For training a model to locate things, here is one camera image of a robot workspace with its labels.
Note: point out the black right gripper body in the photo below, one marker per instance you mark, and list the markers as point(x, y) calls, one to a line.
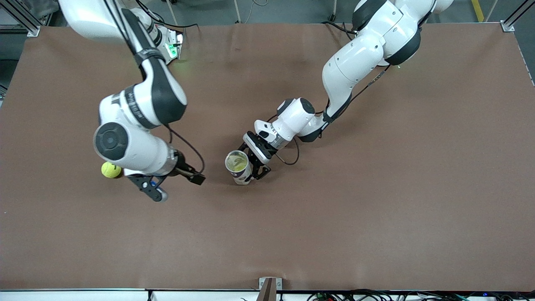
point(182, 167)

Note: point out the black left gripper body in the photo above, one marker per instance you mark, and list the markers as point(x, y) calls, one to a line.
point(262, 168)

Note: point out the yellow tennis ball black lettering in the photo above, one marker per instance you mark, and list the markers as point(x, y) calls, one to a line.
point(238, 164)

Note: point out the clear plastic tennis ball can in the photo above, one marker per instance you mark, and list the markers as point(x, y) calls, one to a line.
point(242, 177)

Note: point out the yellow tennis ball black logo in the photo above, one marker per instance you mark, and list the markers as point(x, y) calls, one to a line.
point(109, 170)

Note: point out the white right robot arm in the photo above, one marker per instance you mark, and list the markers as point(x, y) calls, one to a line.
point(133, 146)

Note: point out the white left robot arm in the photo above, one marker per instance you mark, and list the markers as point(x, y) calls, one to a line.
point(355, 62)

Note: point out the brown table cover sheet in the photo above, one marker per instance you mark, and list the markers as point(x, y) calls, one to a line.
point(292, 230)

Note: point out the white stand leg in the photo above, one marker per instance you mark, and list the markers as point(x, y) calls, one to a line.
point(237, 12)
point(335, 10)

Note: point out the grey fabric bundle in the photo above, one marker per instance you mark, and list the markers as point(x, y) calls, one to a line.
point(37, 7)

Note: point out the grey camera post bracket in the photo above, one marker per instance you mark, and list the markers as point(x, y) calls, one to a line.
point(270, 288)

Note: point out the aluminium frame extrusion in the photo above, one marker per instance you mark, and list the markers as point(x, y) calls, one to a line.
point(509, 26)
point(25, 19)

